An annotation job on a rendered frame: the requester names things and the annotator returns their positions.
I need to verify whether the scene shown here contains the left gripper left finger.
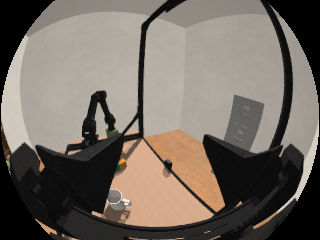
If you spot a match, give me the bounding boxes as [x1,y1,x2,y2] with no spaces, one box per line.
[35,133,124,214]

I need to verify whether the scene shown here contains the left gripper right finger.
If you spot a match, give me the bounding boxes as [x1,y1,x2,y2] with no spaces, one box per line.
[203,134,283,208]

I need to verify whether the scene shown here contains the grey cup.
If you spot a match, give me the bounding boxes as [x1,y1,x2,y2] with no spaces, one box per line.
[107,189,132,210]

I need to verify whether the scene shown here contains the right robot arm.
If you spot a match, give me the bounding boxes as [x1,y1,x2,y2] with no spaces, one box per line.
[81,90,116,150]

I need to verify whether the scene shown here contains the orange cube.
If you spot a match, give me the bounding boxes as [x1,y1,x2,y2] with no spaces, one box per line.
[118,157,127,169]

